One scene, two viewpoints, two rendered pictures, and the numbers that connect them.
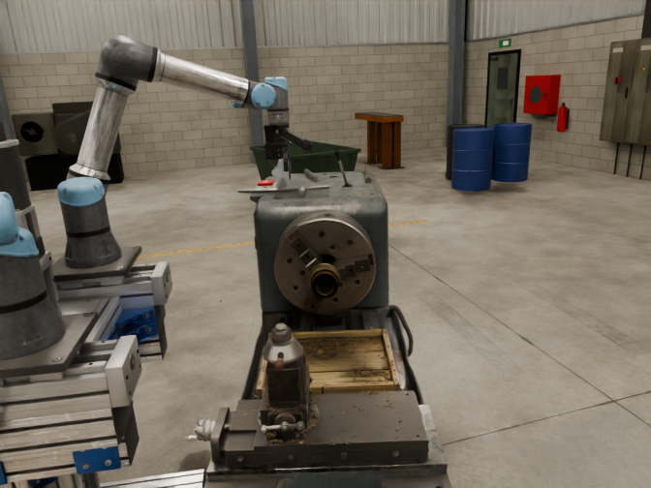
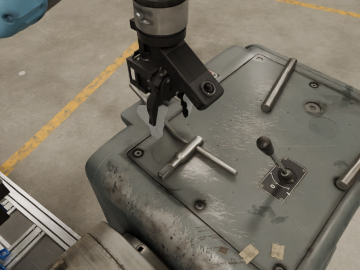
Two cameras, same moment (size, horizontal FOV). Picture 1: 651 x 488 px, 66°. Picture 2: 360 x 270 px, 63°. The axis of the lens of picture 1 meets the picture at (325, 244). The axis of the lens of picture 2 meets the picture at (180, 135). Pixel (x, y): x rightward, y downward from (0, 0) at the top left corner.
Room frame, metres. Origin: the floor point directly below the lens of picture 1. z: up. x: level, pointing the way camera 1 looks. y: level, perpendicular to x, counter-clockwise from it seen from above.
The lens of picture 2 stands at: (1.51, -0.14, 1.71)
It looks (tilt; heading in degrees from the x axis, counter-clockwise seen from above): 50 degrees down; 43
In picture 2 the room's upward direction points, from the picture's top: straight up
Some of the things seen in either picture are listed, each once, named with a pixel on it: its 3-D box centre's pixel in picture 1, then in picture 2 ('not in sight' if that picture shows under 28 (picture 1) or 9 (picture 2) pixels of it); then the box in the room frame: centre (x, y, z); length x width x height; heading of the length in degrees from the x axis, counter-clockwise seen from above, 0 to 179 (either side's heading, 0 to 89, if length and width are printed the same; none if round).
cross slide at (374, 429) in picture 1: (318, 427); not in sight; (0.88, 0.03, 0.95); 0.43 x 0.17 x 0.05; 89
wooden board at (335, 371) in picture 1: (327, 361); not in sight; (1.23, 0.01, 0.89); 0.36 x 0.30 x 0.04; 89
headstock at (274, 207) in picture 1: (321, 233); (239, 179); (1.91, 0.02, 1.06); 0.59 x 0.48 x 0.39; 179
